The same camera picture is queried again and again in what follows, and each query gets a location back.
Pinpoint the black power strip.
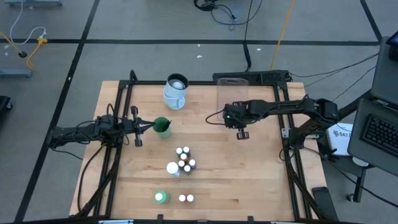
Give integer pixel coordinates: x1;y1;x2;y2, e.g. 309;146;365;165
212;70;292;84

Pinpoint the black cable tangle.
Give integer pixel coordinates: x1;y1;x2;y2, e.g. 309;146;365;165
193;0;264;31

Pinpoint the white floor cable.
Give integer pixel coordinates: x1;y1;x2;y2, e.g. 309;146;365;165
8;0;47;47

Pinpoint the clear plastic bin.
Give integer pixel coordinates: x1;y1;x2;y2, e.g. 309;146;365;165
216;77;250;124

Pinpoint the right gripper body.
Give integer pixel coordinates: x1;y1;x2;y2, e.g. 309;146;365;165
223;101;252;141

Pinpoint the yellow cable with connector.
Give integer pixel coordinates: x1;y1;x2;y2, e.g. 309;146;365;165
0;30;49;72

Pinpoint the black laptop stand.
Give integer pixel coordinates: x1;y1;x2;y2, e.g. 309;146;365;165
320;90;374;203

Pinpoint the grey-blue metal table foot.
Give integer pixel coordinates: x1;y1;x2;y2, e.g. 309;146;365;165
4;0;63;8
0;68;33;78

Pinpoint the black aluminium table frame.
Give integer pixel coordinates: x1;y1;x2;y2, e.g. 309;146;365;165
74;70;335;224

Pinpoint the large green paint bottle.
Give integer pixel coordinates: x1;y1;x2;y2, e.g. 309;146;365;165
154;190;170;205

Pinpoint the white cup with water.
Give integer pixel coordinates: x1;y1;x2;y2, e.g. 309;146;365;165
163;73;190;111

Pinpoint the thick black floor cable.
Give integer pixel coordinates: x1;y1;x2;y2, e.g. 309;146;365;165
243;0;254;73

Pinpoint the green plastic cup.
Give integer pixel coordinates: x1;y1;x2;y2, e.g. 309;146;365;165
153;116;172;139

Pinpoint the white round object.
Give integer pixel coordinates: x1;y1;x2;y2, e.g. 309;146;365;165
351;156;370;167

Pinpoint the thin black floor cable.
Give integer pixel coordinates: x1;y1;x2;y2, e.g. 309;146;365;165
289;52;380;78

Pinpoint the black caster wheel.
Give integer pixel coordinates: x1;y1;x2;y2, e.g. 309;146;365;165
0;95;13;113

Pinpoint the black tablet blue screen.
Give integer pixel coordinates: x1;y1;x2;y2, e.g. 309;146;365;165
387;29;398;62

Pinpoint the long yellow cable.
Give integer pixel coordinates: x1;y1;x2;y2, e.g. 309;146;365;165
269;0;296;71

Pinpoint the white box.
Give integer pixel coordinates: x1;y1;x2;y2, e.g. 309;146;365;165
325;123;354;156

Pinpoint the grey laptop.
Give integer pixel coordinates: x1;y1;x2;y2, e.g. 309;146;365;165
347;35;398;177

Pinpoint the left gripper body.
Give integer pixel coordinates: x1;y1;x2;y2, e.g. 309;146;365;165
121;106;143;147

